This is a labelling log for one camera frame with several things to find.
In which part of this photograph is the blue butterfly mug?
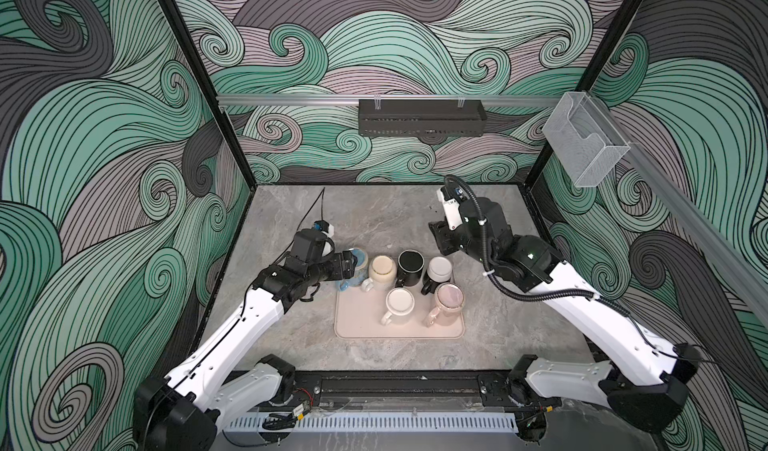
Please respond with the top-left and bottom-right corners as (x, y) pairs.
(337, 247), (369, 292)

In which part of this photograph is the cream speckled mug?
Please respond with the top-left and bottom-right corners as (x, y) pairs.
(360, 255), (397, 292)

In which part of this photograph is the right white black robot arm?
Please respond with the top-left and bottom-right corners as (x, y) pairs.
(429, 187), (701, 440)

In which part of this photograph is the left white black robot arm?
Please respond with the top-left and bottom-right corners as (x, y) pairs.
(133, 220), (357, 450)

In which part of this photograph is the black mug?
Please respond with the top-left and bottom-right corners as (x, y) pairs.
(395, 249), (425, 287)

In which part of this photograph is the pink iridescent mug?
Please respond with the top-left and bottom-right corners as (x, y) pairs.
(424, 283), (465, 327)

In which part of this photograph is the cream white mug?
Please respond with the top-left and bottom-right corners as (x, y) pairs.
(380, 288), (415, 326)

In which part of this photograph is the pink rectangular tray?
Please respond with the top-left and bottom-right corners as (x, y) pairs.
(334, 255), (466, 340)

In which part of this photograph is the small white black-handled mug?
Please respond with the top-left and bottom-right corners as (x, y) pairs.
(421, 256), (453, 295)

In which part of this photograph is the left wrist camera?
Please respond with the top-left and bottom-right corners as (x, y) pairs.
(313, 219), (335, 257)

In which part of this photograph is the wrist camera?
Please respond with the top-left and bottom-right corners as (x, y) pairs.
(437, 185), (467, 231)
(313, 219), (335, 257)

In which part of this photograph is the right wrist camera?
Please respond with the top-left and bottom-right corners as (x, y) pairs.
(437, 185), (467, 231)

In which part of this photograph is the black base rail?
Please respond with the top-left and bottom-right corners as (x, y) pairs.
(227, 369), (637, 407)

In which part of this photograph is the black wall shelf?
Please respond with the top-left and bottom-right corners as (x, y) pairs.
(358, 98), (488, 138)

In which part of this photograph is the white slotted cable duct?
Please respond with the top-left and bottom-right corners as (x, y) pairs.
(221, 411), (520, 435)

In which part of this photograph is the clear acrylic wall holder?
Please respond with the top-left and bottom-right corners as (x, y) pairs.
(543, 91), (630, 188)

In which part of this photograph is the aluminium wall rail back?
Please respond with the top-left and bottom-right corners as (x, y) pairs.
(217, 93), (562, 109)

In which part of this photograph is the aluminium wall rail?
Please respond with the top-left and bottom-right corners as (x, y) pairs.
(595, 99), (767, 323)
(217, 93), (562, 109)

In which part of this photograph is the aluminium wall rail right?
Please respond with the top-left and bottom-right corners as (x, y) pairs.
(595, 99), (767, 323)

